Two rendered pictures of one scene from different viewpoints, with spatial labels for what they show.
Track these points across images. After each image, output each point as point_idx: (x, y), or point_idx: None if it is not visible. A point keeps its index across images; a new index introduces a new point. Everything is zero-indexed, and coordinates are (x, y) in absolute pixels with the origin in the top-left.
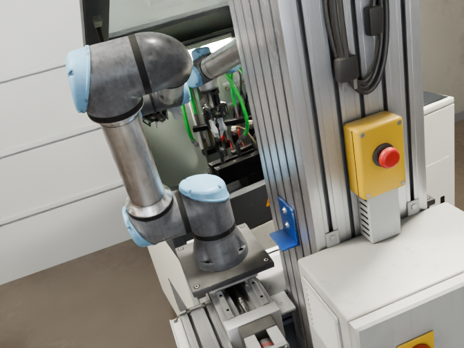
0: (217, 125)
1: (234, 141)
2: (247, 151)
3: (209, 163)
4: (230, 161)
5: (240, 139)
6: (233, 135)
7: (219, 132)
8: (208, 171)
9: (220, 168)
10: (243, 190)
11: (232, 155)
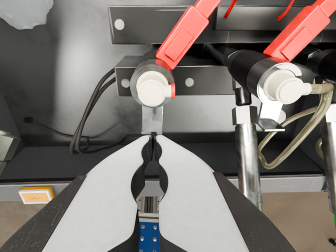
0: (166, 175)
1: (234, 77)
2: (265, 42)
3: (111, 13)
4: (181, 70)
5: (236, 154)
6: (246, 87)
7: (158, 161)
8: (73, 151)
9: (130, 95)
10: (144, 188)
11: (212, 19)
